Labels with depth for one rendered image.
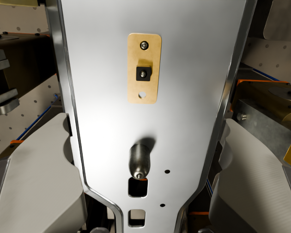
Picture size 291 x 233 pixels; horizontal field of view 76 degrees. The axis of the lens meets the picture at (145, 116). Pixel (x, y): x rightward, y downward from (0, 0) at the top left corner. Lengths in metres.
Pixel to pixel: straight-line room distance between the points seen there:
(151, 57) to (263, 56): 0.45
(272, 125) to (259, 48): 0.39
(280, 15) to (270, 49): 0.35
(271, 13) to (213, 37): 0.08
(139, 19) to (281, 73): 0.53
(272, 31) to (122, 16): 0.18
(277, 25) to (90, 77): 0.23
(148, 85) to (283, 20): 0.18
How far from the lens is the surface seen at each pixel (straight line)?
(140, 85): 0.24
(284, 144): 0.25
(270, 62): 0.65
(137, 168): 0.25
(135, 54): 0.23
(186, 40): 0.23
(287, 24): 0.30
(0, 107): 0.21
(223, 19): 0.24
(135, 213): 0.42
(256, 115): 0.27
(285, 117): 0.26
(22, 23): 0.60
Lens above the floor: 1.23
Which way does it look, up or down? 62 degrees down
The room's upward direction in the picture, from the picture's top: 177 degrees clockwise
